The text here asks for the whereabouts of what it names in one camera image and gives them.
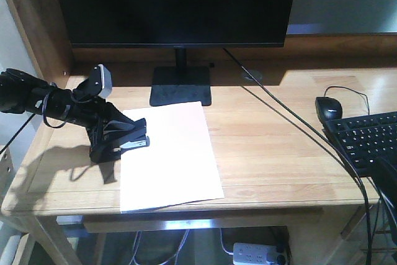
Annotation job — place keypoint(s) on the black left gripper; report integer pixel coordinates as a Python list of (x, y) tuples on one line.
[(103, 122)]

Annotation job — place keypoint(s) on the black orange stapler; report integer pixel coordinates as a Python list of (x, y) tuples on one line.
[(107, 151)]

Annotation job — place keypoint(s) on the white paper sheet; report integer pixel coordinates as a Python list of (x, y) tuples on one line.
[(177, 167)]

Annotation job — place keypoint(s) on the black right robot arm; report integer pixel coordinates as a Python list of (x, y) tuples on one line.
[(384, 175)]

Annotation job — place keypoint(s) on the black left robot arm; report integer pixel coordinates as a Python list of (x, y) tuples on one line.
[(22, 92)]

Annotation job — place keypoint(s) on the white power strip under desk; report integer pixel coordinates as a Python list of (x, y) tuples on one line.
[(246, 254)]

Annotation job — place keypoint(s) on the black computer monitor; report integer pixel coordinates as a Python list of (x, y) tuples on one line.
[(177, 24)]

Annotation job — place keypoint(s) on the black computer mouse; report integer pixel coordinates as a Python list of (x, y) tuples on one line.
[(327, 109)]

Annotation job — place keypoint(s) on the black keyboard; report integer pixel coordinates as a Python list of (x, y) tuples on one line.
[(364, 138)]

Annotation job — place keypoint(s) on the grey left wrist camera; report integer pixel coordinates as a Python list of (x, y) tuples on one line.
[(100, 82)]

